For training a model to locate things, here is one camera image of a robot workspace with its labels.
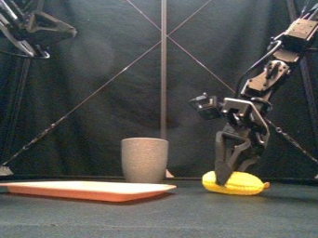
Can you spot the yellow toy corn cob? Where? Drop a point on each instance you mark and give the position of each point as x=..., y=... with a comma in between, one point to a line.
x=243, y=184

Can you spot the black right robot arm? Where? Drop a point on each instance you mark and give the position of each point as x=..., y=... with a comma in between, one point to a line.
x=264, y=77

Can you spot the pink rectangular plate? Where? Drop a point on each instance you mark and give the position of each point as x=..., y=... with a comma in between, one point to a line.
x=87, y=189

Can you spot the black cloth backdrop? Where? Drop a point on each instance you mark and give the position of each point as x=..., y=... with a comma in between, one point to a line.
x=124, y=46

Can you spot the grey speckled cup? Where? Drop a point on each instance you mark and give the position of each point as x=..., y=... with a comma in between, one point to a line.
x=144, y=161

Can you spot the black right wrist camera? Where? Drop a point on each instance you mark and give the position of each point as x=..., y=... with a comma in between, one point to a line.
x=205, y=107

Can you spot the vertical grey frame pole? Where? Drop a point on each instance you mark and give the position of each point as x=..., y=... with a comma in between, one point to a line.
x=163, y=62

